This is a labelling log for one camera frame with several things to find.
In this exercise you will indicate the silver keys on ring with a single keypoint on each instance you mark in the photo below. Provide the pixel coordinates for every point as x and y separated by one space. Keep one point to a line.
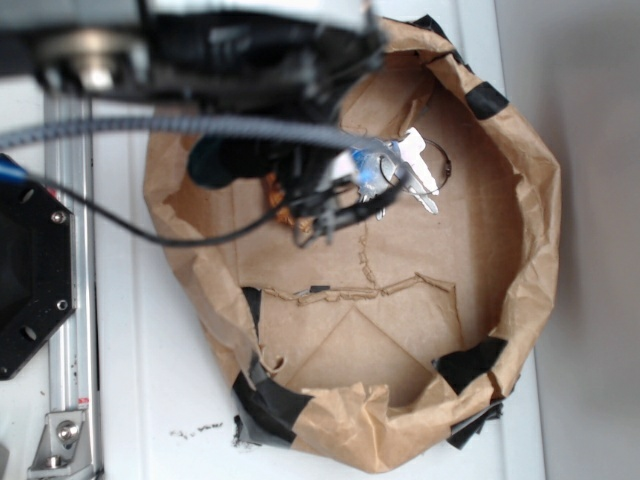
378 169

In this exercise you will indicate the metal corner bracket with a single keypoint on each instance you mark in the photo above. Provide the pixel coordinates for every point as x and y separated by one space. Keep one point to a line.
64 447

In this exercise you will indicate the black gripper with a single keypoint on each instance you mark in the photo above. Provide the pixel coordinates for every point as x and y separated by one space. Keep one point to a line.
302 169

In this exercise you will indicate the orange plastic seashell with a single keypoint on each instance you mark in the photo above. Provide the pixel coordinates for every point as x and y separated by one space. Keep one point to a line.
275 195

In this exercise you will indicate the brown paper bag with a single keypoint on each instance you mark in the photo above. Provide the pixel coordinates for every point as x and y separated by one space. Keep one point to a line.
389 340

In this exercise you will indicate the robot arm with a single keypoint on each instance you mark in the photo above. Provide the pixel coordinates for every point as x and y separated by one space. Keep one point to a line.
266 79

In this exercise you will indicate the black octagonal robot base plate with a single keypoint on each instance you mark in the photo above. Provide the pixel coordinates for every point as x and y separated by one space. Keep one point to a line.
37 279

